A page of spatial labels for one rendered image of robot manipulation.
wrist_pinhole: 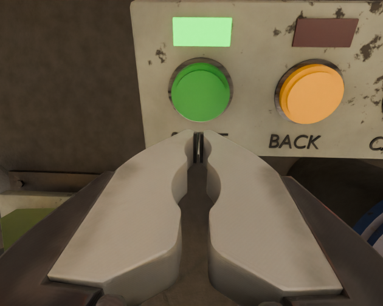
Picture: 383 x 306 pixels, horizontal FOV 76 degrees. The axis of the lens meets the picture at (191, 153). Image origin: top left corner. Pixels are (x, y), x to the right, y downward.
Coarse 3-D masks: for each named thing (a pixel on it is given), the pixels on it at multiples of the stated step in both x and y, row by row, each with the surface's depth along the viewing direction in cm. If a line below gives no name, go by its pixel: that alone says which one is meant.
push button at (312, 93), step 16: (320, 64) 16; (288, 80) 16; (304, 80) 16; (320, 80) 16; (336, 80) 16; (288, 96) 16; (304, 96) 16; (320, 96) 16; (336, 96) 16; (288, 112) 17; (304, 112) 17; (320, 112) 17
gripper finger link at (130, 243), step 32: (128, 160) 9; (160, 160) 9; (192, 160) 11; (128, 192) 8; (160, 192) 8; (96, 224) 6; (128, 224) 6; (160, 224) 6; (64, 256) 6; (96, 256) 6; (128, 256) 6; (160, 256) 6; (128, 288) 6; (160, 288) 6
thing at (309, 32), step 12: (300, 24) 15; (312, 24) 15; (324, 24) 15; (336, 24) 15; (348, 24) 15; (300, 36) 15; (312, 36) 15; (324, 36) 15; (336, 36) 15; (348, 36) 15
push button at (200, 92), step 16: (192, 64) 16; (208, 64) 16; (176, 80) 16; (192, 80) 16; (208, 80) 16; (224, 80) 16; (176, 96) 17; (192, 96) 17; (208, 96) 16; (224, 96) 16; (192, 112) 17; (208, 112) 17
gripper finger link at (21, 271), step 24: (96, 192) 8; (48, 216) 7; (72, 216) 7; (24, 240) 6; (48, 240) 6; (0, 264) 6; (24, 264) 6; (48, 264) 6; (0, 288) 5; (24, 288) 5; (48, 288) 5; (72, 288) 5; (96, 288) 5
